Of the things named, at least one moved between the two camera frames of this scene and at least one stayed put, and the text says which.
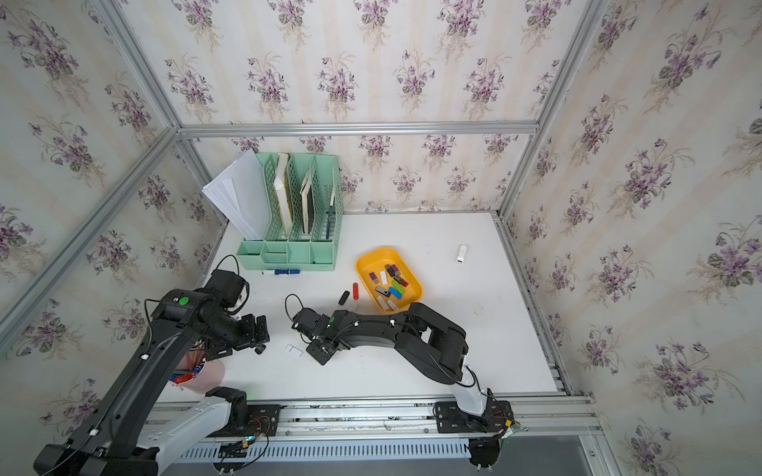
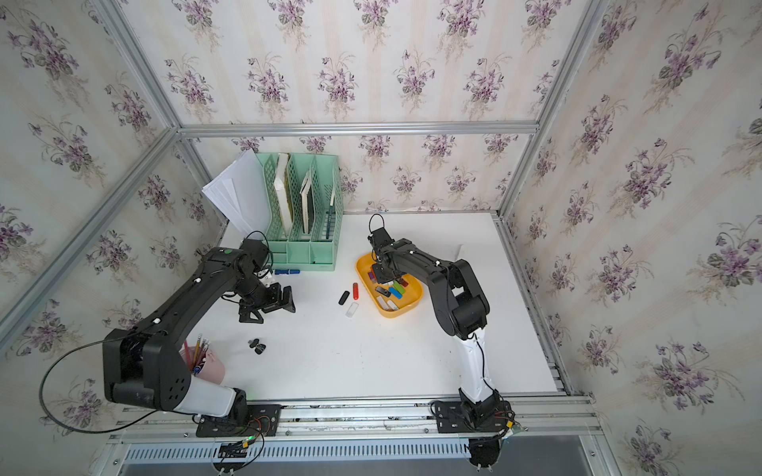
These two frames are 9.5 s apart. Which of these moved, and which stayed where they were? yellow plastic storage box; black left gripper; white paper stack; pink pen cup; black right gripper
Moved: black left gripper; black right gripper
Stayed: yellow plastic storage box; white paper stack; pink pen cup
